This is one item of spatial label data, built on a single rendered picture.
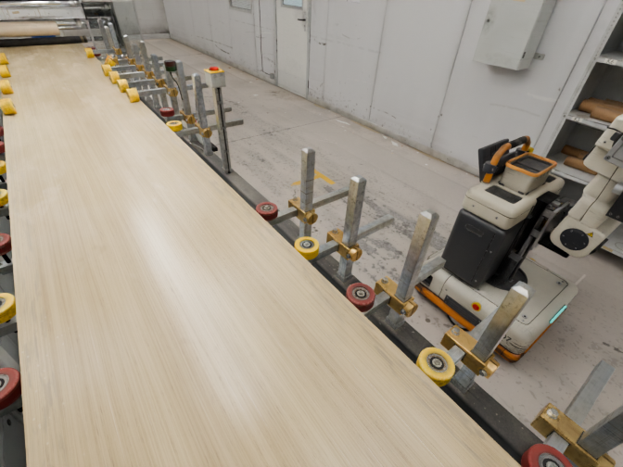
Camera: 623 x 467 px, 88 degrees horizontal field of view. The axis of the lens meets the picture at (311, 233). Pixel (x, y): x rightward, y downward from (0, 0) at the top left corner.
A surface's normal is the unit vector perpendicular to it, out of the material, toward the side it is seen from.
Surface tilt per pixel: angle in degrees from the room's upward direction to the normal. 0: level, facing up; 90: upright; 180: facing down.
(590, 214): 90
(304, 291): 0
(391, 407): 0
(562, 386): 0
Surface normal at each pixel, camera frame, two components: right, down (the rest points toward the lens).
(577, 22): -0.80, 0.35
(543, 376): 0.04, -0.78
